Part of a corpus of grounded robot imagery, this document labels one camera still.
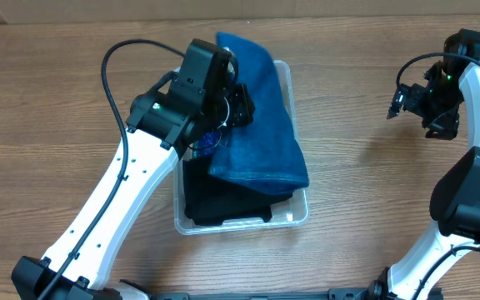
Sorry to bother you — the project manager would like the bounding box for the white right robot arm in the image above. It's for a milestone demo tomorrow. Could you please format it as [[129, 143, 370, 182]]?
[[355, 28, 480, 299]]

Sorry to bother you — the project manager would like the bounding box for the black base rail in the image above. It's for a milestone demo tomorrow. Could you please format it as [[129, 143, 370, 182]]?
[[150, 288, 367, 300]]

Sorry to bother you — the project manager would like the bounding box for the blue denim cloth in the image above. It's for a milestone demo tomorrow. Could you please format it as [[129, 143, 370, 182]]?
[[208, 32, 309, 195]]

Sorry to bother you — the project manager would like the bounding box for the black cloth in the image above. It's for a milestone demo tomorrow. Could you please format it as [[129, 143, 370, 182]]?
[[182, 157, 293, 226]]

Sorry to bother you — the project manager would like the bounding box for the clear plastic storage bin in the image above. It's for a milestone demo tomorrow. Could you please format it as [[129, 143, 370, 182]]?
[[172, 60, 309, 236]]

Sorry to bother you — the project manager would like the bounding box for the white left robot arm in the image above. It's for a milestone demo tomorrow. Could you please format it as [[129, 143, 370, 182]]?
[[11, 84, 254, 300]]

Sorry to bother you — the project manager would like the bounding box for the blue green sequin garment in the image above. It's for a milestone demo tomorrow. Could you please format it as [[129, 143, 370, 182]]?
[[191, 131, 222, 158]]

